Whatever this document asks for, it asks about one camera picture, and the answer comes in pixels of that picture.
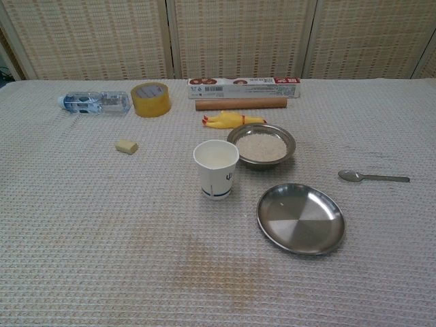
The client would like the metal spoon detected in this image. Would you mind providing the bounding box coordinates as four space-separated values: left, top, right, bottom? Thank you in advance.
337 169 411 184

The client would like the white paper cup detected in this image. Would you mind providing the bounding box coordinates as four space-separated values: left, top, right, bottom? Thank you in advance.
192 139 240 201

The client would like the steel bowl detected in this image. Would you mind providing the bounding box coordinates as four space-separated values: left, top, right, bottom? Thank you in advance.
227 123 296 171

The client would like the white rice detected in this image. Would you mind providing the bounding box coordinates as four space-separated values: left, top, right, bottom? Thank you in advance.
236 134 287 161

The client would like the steel plate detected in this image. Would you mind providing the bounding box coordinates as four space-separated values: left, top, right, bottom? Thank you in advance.
255 183 346 256

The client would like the yellow rubber chicken toy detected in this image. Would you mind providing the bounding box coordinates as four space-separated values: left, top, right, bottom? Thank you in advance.
202 110 268 130

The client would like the wooden rolling pin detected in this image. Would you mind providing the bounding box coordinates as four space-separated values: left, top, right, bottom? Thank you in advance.
195 96 289 111

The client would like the cling film box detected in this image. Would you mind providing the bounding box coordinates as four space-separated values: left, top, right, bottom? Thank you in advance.
187 77 302 100

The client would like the yellow packing tape roll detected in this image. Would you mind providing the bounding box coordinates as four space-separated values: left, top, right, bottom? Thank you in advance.
130 82 172 119

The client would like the small yellow block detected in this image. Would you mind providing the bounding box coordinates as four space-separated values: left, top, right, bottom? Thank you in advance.
114 139 140 156

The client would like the bamboo folding screen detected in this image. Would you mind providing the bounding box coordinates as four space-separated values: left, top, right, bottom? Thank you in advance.
0 0 436 82

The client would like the white woven tablecloth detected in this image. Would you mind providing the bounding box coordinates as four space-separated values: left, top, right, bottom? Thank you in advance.
0 78 436 327

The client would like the clear plastic water bottle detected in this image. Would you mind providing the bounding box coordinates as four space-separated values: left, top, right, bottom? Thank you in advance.
57 91 132 116

